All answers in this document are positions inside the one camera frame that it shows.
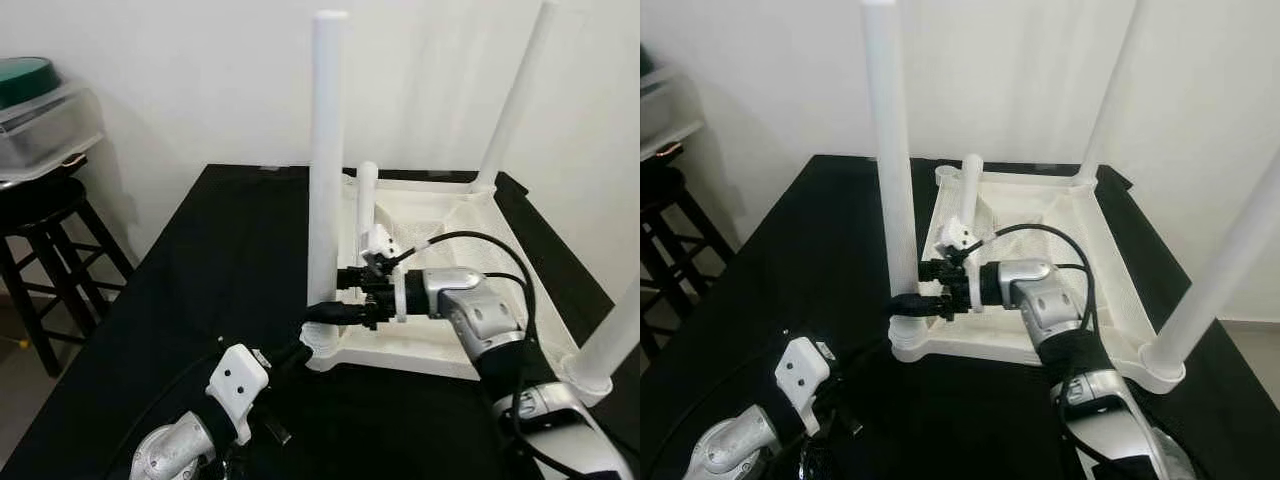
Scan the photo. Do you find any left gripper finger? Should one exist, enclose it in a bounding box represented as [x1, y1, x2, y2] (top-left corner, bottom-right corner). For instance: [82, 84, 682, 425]
[845, 333, 891, 379]
[830, 340, 873, 375]
[262, 345, 303, 379]
[276, 338, 318, 383]

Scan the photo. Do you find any white plastic table top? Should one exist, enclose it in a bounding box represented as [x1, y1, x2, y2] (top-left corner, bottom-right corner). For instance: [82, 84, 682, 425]
[303, 168, 613, 406]
[888, 160, 1189, 394]

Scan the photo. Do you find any black tablecloth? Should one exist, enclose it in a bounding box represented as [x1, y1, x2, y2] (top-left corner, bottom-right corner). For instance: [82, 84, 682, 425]
[0, 163, 641, 480]
[640, 153, 1280, 480]

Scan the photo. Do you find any black round stool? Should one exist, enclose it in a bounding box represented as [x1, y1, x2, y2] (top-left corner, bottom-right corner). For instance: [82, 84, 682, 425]
[640, 160, 736, 361]
[0, 175, 136, 379]

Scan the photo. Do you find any clear container green lid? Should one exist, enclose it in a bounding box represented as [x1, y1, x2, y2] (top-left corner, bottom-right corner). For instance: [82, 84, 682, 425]
[640, 45, 706, 161]
[0, 57, 106, 186]

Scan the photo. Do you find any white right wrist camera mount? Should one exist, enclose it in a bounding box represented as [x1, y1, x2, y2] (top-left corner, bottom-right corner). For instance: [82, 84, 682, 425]
[938, 218, 986, 313]
[362, 225, 411, 323]

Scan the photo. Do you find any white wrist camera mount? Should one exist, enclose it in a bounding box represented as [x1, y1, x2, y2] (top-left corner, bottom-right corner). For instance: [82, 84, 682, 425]
[205, 343, 271, 433]
[775, 336, 833, 436]
[938, 218, 986, 313]
[362, 225, 411, 323]

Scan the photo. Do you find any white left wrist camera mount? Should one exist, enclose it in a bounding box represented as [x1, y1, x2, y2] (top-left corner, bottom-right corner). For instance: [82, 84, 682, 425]
[205, 343, 271, 433]
[775, 336, 833, 436]

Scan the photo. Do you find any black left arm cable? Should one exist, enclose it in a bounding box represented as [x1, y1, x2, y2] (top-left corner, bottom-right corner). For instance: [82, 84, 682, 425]
[645, 345, 791, 480]
[105, 355, 216, 471]

